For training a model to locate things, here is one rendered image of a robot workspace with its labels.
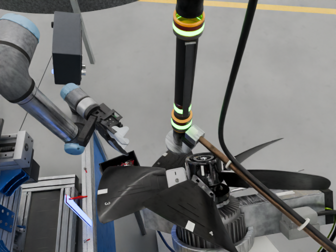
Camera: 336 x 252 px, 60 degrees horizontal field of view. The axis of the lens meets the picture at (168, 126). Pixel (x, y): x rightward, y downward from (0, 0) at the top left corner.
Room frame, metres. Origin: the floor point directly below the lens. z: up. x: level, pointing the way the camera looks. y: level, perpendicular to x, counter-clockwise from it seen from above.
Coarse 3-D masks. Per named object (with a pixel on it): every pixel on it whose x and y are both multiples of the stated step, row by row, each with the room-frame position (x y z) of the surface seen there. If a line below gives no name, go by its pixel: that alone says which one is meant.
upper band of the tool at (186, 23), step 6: (174, 12) 0.34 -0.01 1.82; (174, 18) 0.33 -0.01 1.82; (180, 18) 0.35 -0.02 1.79; (186, 18) 0.36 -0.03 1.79; (192, 18) 0.35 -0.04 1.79; (198, 18) 0.35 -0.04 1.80; (180, 24) 0.32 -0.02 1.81; (186, 24) 0.31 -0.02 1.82; (192, 24) 0.31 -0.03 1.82; (198, 24) 0.32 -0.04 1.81
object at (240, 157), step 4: (272, 140) 0.50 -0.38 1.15; (276, 140) 0.51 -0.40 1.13; (260, 144) 0.48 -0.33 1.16; (264, 144) 0.49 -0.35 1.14; (268, 144) 0.52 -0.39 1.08; (252, 148) 0.47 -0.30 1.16; (256, 148) 0.48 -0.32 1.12; (260, 148) 0.51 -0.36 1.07; (244, 152) 0.45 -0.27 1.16; (248, 152) 0.47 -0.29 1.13; (252, 152) 0.49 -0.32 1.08; (236, 156) 0.43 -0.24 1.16; (240, 156) 0.45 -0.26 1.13; (244, 156) 0.46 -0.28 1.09; (248, 156) 0.50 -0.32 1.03; (240, 160) 0.46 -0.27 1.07
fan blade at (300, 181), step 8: (256, 176) 0.31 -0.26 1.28; (264, 176) 0.31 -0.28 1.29; (272, 176) 0.30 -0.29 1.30; (280, 176) 0.30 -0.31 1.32; (288, 176) 0.29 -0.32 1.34; (296, 176) 0.28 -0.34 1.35; (304, 176) 0.28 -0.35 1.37; (312, 176) 0.27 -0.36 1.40; (320, 176) 0.26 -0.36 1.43; (248, 184) 0.31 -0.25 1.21; (264, 184) 0.31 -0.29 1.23; (272, 184) 0.30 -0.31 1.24; (280, 184) 0.30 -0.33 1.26; (288, 184) 0.29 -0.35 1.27; (296, 184) 0.29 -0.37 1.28; (304, 184) 0.29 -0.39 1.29; (312, 184) 0.28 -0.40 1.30; (320, 184) 0.28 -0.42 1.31; (328, 184) 0.28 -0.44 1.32
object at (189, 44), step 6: (186, 42) 0.31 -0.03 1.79; (192, 42) 0.31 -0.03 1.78; (186, 48) 0.31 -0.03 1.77; (192, 48) 0.31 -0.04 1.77; (186, 54) 0.31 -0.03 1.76; (192, 54) 0.31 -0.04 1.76; (186, 60) 0.31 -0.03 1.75; (192, 60) 0.31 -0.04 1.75; (186, 66) 0.31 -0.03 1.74; (186, 72) 0.31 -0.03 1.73; (186, 78) 0.31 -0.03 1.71; (186, 84) 0.31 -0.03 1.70; (186, 90) 0.31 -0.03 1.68; (186, 96) 0.31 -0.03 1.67; (186, 102) 0.31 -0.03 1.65; (186, 108) 0.31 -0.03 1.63; (186, 114) 0.31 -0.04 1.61
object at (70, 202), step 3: (69, 201) 0.27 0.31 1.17; (72, 201) 0.28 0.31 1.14; (72, 204) 0.27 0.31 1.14; (75, 204) 0.28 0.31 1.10; (75, 207) 0.27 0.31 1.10; (78, 207) 0.28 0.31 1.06; (78, 210) 0.27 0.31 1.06; (81, 210) 0.29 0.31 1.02; (81, 213) 0.27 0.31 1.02; (84, 213) 0.29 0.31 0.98; (84, 216) 0.28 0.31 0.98; (87, 216) 0.29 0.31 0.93; (87, 219) 0.28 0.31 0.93; (90, 222) 0.28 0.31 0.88
